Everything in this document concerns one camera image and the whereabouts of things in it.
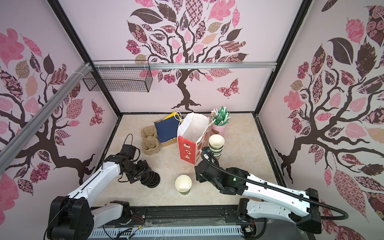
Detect aluminium rail back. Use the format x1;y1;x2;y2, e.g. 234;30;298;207
94;62;277;70

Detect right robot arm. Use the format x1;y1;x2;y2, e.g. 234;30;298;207
195;160;349;234

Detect black wire basket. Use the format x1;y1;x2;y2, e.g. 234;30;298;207
83;60;153;93

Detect stack of paper cups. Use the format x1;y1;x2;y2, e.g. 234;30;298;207
209;134;225;158

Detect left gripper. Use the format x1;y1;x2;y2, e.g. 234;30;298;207
122;160;151;184

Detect white cable duct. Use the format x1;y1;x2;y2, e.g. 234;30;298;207
88;226;244;240

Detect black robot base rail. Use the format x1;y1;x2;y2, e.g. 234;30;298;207
56;203;316;240

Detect stack of black lids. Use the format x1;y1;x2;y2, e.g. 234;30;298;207
140;170;161;189

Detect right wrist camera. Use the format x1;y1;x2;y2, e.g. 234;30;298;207
201;147;216;164

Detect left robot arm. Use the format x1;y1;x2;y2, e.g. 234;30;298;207
43;155;152;240

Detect navy napkin stack box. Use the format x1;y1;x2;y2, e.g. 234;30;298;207
154;112;183;148

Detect aluminium rail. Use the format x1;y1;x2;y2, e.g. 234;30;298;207
94;62;277;70
1;63;91;173

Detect pink straw holder cup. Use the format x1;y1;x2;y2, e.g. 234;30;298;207
211;124;227;137

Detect aluminium rail left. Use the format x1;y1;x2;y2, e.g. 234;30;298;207
1;63;91;173

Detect white red paper bag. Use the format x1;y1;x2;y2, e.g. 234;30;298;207
177;113;212;165

